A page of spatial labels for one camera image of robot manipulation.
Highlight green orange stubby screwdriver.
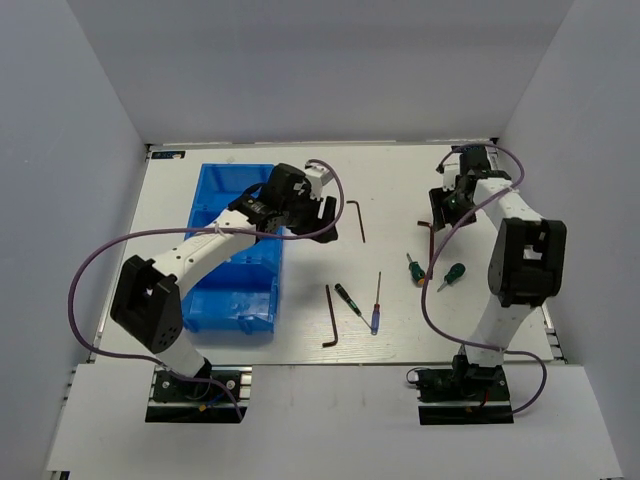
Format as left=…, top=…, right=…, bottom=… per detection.
left=406, top=253, right=426, bottom=286

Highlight green stubby phillips screwdriver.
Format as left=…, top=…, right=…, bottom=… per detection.
left=437, top=263, right=466, bottom=292

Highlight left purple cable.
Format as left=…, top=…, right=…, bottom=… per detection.
left=67, top=159, right=349, bottom=421

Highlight blue plastic compartment bin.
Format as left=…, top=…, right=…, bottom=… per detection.
left=181, top=163, right=285, bottom=337

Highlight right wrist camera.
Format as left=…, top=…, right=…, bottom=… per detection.
left=436, top=151, right=460, bottom=192

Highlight brown hex key front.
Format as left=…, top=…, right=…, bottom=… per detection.
left=322, top=284, right=339, bottom=348

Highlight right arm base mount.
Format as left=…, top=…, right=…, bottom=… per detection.
left=406, top=355, right=514, bottom=426

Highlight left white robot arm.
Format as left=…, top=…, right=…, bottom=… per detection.
left=110, top=159, right=344, bottom=399

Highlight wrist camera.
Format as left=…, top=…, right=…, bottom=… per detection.
left=436, top=151, right=460, bottom=192
left=304, top=161, right=333, bottom=200

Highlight blue handle red screwdriver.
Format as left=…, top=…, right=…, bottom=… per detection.
left=370, top=272, right=382, bottom=335

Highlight black green precision screwdriver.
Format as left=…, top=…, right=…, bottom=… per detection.
left=334, top=283, right=362, bottom=317

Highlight left table logo sticker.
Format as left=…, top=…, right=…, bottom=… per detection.
left=151, top=150, right=186, bottom=160

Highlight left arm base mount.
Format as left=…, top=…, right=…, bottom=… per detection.
left=145, top=366, right=252, bottom=424

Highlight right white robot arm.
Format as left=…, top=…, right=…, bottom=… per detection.
left=429, top=169, right=567, bottom=399

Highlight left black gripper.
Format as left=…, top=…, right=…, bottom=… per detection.
left=280, top=187, right=338, bottom=242

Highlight brown hex key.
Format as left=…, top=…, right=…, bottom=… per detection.
left=322, top=284, right=339, bottom=348
left=346, top=200, right=366, bottom=244
left=416, top=220, right=435, bottom=270

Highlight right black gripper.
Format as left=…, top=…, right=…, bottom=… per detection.
left=428, top=183, right=477, bottom=232

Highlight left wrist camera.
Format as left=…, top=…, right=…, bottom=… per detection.
left=304, top=161, right=333, bottom=200

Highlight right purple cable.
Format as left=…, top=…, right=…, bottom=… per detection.
left=421, top=144, right=547, bottom=416

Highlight purple cable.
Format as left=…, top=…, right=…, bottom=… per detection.
left=421, top=144, right=547, bottom=416
left=67, top=159, right=349, bottom=421

